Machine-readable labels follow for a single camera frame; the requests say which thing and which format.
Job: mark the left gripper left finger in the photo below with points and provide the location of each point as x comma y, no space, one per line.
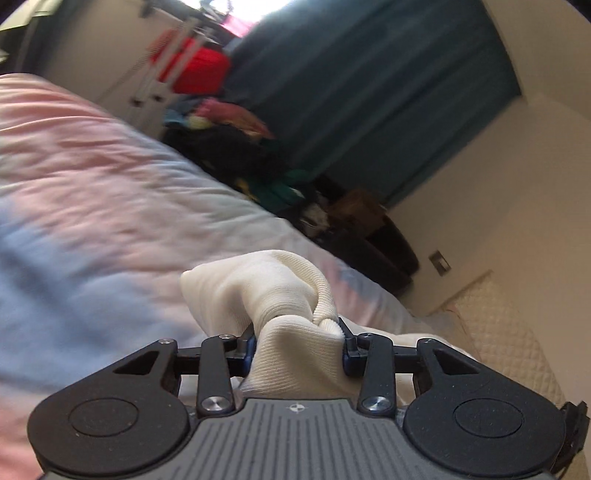
222,358

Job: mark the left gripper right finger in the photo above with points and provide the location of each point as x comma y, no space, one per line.
370,358

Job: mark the cream white garment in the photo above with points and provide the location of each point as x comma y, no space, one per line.
294,311

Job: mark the pile of colourful clothes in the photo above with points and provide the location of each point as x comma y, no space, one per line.
232,145

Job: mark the black armchair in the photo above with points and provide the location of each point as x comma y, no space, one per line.
380,252

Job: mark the cream quilted headboard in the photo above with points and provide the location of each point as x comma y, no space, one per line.
501,339

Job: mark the brown paper bag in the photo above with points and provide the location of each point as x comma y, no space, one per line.
358,210

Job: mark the pastel pink blue bedspread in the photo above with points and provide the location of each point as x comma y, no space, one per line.
98,222

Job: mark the teal curtain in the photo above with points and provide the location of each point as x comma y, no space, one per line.
374,94

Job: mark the silver tripod stand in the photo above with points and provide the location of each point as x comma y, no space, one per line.
165,59

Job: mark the red bag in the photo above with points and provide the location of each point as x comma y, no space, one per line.
203,74

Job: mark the wall switch plate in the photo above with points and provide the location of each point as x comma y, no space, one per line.
440,263

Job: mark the window with dark frame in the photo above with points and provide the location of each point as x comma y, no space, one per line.
239,16

